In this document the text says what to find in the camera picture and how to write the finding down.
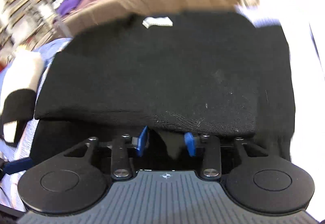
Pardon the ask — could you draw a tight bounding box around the black knit garment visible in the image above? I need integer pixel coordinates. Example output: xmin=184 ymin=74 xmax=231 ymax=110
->
xmin=30 ymin=12 xmax=295 ymax=163

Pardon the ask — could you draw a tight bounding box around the blue plaid bed sheet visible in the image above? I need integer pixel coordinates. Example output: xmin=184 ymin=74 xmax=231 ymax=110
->
xmin=0 ymin=19 xmax=325 ymax=212

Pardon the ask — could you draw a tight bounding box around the folded beige black garment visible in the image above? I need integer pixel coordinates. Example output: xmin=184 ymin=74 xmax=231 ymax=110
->
xmin=1 ymin=50 xmax=45 ymax=145

